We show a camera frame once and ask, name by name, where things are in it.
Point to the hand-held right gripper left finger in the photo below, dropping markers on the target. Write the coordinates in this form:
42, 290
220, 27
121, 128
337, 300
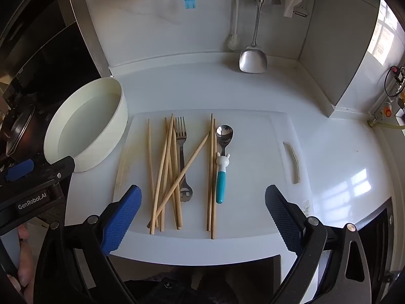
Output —
123, 215

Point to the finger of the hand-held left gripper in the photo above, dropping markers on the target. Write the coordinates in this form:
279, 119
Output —
60, 169
19, 170

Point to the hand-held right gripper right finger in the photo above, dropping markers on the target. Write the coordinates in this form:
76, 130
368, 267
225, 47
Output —
281, 215

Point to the round cream container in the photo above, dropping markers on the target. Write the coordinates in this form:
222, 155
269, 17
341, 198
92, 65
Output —
117, 117

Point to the stainless steel fork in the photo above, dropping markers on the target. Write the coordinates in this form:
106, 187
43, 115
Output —
180, 134

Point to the person's left hand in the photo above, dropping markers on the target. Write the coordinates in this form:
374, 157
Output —
27, 259

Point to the brown pot with glass lid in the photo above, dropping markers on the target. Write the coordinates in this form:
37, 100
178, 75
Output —
19, 126

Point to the white cutting board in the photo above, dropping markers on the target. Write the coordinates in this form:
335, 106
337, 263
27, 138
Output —
253, 164

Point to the gas valve with orange knob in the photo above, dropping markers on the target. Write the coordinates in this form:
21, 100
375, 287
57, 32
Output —
386, 111

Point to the stainless steel spatula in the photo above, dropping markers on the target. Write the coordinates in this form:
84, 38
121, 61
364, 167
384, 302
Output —
253, 60

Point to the white bottle brush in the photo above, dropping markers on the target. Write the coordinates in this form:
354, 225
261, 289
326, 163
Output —
232, 42

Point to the gas device with red button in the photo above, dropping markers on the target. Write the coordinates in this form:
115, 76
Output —
399, 76

